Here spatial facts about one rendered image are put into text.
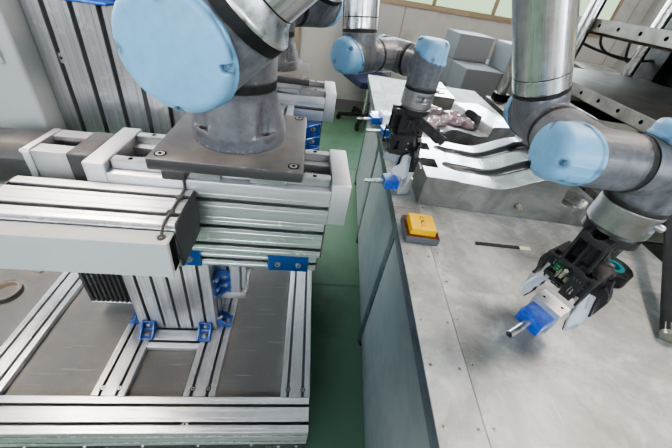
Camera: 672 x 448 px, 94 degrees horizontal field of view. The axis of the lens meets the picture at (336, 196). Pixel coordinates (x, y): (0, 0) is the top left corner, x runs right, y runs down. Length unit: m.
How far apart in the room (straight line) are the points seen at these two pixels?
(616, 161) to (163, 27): 0.48
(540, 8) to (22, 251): 0.74
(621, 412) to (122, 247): 0.78
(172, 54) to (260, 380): 1.01
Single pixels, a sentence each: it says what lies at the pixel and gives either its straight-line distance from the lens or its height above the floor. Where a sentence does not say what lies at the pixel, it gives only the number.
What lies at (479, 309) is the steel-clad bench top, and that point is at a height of 0.80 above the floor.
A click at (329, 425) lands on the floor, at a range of 1.36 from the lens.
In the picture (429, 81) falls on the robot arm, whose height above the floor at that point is 1.12.
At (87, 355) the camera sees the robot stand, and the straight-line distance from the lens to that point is 1.35.
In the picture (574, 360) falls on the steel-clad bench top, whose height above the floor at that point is 0.80.
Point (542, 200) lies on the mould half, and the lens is 1.02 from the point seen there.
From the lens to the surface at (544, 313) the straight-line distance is 0.71.
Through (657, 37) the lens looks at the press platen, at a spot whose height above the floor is 1.26.
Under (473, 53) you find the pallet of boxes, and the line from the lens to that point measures 3.50.
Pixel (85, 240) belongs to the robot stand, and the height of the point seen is 0.95.
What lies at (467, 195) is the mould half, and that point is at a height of 0.85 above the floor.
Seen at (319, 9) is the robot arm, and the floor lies 1.20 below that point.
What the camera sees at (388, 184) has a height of 0.83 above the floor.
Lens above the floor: 1.28
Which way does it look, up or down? 35 degrees down
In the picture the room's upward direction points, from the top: 10 degrees clockwise
